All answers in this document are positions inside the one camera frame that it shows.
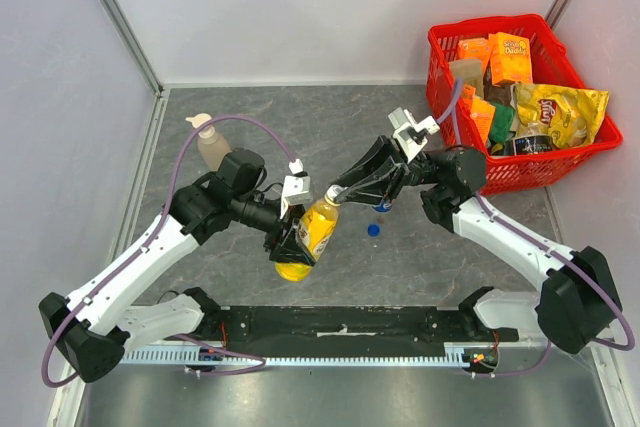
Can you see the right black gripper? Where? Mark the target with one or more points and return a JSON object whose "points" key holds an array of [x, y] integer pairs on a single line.
{"points": [[395, 167]]}

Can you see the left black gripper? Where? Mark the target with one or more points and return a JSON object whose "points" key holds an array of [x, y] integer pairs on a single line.
{"points": [[287, 248]]}

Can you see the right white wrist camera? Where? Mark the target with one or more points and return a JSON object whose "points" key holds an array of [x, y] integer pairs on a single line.
{"points": [[411, 136]]}

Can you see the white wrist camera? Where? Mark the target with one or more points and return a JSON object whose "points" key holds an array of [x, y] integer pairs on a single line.
{"points": [[411, 136], [296, 189]]}

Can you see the white juice bottle cap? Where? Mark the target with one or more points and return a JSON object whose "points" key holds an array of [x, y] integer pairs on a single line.
{"points": [[332, 194]]}

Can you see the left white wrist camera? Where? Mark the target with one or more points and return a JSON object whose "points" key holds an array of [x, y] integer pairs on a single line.
{"points": [[296, 189]]}

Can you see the beige pump soap bottle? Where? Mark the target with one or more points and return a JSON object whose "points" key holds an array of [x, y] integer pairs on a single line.
{"points": [[211, 144]]}

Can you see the green package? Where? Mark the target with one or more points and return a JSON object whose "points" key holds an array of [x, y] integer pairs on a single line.
{"points": [[501, 124]]}

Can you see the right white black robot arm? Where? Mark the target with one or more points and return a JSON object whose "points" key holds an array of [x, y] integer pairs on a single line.
{"points": [[574, 297]]}

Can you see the brown cardboard box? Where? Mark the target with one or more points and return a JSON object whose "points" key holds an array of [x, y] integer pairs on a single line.
{"points": [[470, 72]]}

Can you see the yellow juice bottle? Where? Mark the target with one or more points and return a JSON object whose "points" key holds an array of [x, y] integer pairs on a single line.
{"points": [[315, 230]]}

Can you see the orange packet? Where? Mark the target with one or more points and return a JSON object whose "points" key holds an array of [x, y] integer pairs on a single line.
{"points": [[480, 111]]}

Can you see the white cable duct rail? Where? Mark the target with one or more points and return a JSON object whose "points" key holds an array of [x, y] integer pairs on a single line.
{"points": [[177, 353]]}

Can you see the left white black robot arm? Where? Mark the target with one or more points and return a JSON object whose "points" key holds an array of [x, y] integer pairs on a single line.
{"points": [[95, 326]]}

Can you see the orange scrub daddy box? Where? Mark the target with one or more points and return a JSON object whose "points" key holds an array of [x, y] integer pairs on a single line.
{"points": [[510, 60]]}

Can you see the clear blue label bottle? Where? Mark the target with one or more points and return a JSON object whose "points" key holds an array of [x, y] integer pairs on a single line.
{"points": [[384, 206]]}

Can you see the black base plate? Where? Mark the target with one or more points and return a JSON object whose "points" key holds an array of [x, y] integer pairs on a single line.
{"points": [[344, 332]]}

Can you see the blue bottle cap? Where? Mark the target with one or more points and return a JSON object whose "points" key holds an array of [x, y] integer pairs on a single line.
{"points": [[373, 230]]}

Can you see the small orange box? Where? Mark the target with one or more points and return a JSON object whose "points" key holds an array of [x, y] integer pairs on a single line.
{"points": [[478, 48]]}

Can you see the yellow chips bag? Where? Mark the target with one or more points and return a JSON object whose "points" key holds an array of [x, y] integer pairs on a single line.
{"points": [[571, 117]]}

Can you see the dark can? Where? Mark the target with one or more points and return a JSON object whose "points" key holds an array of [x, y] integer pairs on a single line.
{"points": [[531, 144]]}

